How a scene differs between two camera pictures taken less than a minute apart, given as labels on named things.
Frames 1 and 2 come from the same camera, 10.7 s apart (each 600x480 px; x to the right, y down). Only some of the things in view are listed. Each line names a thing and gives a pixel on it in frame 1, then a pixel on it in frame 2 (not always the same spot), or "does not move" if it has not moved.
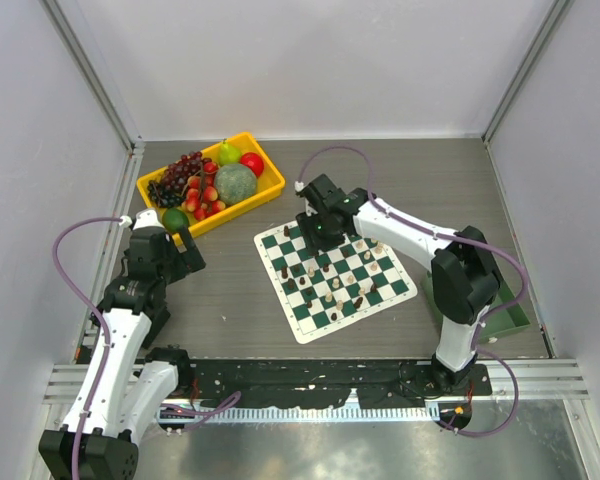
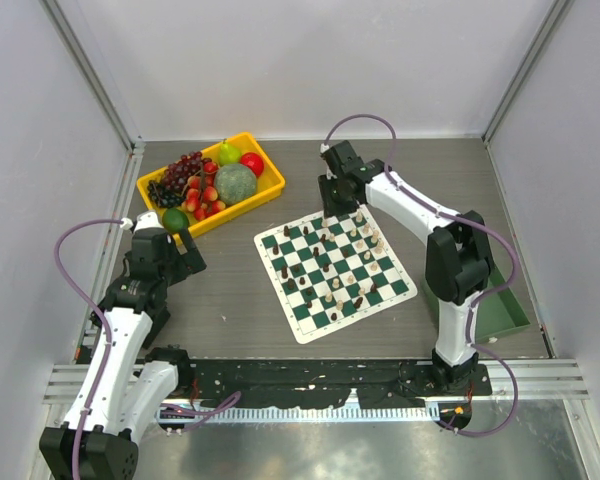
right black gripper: (313, 242) → (330, 208)
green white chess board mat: (320, 292) does not move
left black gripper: (189, 260) does not move
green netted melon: (235, 183) does not move
